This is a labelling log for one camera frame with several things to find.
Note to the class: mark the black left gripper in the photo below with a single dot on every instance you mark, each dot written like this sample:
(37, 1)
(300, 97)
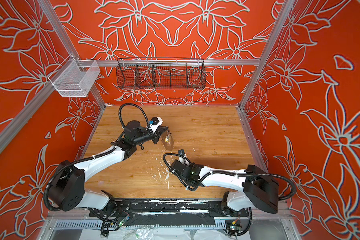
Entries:
(157, 134)

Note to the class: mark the aluminium frame corner post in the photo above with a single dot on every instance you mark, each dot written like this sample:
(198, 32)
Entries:
(276, 30)
(54, 20)

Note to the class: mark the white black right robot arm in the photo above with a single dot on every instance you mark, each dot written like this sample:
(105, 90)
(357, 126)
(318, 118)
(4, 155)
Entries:
(250, 187)

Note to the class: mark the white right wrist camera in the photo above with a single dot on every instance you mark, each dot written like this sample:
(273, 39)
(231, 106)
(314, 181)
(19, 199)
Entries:
(183, 158)

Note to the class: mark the aluminium frame corner post left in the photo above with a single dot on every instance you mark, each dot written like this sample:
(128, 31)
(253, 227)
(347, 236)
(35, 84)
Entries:
(54, 20)

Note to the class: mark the black wire mesh basket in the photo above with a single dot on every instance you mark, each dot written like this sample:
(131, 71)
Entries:
(160, 76)

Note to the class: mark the aluminium frame corner post right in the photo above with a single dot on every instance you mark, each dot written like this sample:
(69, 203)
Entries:
(276, 30)

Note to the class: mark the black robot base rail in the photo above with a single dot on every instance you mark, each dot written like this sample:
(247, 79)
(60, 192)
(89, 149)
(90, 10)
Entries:
(134, 214)

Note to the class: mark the aluminium horizontal back rail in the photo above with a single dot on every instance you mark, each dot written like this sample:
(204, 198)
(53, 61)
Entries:
(207, 63)

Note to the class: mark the clear acrylic basket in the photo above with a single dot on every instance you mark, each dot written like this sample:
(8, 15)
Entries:
(72, 79)

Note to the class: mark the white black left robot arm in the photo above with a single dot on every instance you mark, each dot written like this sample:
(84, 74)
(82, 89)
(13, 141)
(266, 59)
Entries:
(66, 188)

